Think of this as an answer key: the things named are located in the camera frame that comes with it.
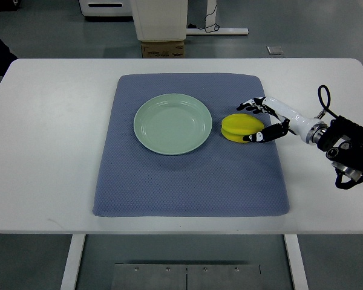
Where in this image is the cardboard box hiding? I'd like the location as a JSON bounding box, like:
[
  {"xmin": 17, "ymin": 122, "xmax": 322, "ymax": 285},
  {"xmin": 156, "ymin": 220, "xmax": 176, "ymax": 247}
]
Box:
[{"xmin": 140, "ymin": 41, "xmax": 185, "ymax": 59}]

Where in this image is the blue textured mat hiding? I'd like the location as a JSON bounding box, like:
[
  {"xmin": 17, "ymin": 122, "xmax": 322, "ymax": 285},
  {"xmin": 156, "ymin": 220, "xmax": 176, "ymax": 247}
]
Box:
[{"xmin": 93, "ymin": 73, "xmax": 290, "ymax": 217}]

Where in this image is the white bin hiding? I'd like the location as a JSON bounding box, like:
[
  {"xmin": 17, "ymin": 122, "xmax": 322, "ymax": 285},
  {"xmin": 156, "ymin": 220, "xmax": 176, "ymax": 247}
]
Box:
[{"xmin": 130, "ymin": 0, "xmax": 188, "ymax": 42}]

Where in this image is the white left table leg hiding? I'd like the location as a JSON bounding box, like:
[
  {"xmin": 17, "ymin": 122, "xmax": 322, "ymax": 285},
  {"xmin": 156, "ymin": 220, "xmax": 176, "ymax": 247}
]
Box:
[{"xmin": 60, "ymin": 234, "xmax": 86, "ymax": 290}]

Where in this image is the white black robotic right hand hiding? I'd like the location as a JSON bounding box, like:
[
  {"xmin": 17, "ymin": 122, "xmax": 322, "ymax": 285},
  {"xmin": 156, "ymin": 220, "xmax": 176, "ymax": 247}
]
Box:
[{"xmin": 237, "ymin": 97, "xmax": 327, "ymax": 144}]

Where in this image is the yellow starfruit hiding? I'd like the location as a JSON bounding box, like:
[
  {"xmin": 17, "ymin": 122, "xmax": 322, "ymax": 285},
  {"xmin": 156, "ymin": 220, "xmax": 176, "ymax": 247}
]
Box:
[{"xmin": 221, "ymin": 114, "xmax": 264, "ymax": 143}]

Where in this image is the grey floor socket plate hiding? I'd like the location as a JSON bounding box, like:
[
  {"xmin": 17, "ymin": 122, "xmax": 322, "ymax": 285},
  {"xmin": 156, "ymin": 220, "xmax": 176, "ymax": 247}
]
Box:
[{"xmin": 266, "ymin": 46, "xmax": 284, "ymax": 56}]

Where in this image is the white cabinet with dark slot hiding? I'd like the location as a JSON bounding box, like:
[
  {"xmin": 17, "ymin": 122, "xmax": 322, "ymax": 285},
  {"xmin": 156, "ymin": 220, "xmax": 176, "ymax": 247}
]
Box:
[{"xmin": 79, "ymin": 0, "xmax": 132, "ymax": 17}]

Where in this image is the light green plate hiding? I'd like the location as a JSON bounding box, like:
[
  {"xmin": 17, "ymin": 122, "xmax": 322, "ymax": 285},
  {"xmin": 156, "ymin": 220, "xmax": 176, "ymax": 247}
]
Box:
[{"xmin": 133, "ymin": 94, "xmax": 212, "ymax": 155}]

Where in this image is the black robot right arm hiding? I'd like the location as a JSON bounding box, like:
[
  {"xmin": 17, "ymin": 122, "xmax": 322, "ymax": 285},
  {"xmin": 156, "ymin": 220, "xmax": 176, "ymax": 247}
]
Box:
[{"xmin": 311, "ymin": 85, "xmax": 363, "ymax": 190}]

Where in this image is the white right table leg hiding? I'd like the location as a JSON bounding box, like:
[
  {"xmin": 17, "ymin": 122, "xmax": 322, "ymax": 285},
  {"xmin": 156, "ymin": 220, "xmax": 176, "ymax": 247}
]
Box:
[{"xmin": 284, "ymin": 234, "xmax": 309, "ymax": 290}]

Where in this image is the white table leg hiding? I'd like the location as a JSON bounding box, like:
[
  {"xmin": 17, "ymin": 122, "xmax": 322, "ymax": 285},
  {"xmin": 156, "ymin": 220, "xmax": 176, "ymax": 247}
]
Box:
[
  {"xmin": 60, "ymin": 234, "xmax": 86, "ymax": 290},
  {"xmin": 284, "ymin": 234, "xmax": 309, "ymax": 290}
]

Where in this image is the white table leg base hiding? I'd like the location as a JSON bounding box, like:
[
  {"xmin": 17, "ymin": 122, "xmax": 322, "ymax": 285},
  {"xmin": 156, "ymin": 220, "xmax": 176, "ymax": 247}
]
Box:
[{"xmin": 186, "ymin": 0, "xmax": 249, "ymax": 36}]

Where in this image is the black cable on floor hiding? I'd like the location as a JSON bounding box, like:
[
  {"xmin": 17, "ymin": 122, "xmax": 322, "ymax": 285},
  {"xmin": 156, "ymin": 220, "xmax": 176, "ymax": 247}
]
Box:
[{"xmin": 188, "ymin": 0, "xmax": 221, "ymax": 33}]

